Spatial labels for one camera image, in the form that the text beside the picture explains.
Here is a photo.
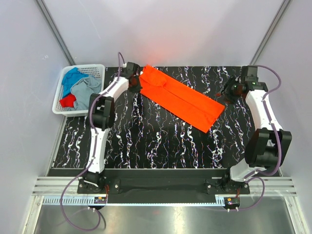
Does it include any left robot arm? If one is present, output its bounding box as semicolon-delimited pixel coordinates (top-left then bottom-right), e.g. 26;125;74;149
82;62;142;193

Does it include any grey t-shirt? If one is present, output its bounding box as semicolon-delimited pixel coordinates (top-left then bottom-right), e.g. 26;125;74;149
68;76;102;111

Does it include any red t-shirt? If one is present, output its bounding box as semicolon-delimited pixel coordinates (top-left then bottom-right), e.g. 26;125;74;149
59;94;76;108

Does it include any aluminium frame rail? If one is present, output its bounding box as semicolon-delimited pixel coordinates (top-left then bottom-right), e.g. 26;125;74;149
32;177;297;196

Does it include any orange t-shirt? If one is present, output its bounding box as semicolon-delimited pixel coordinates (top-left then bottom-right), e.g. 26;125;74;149
139;65;225;133

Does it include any white plastic basket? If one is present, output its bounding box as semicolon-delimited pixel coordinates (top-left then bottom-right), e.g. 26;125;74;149
52;64;105;117

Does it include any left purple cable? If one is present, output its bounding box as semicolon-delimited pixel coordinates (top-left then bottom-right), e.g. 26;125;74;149
59;51;127;231

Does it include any white slotted cable duct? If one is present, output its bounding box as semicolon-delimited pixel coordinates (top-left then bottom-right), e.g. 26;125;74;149
43;196;226;205

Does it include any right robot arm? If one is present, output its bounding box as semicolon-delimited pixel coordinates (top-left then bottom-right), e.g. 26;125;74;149
219;65;292;194

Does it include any blue t-shirt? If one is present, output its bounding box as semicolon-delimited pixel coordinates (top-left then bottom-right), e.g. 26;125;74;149
61;67;89;98

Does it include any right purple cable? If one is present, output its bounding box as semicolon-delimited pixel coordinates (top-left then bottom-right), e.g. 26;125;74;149
225;64;283;213

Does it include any purple cable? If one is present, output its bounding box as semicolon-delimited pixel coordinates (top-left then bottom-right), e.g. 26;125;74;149
225;64;283;213
59;51;127;231

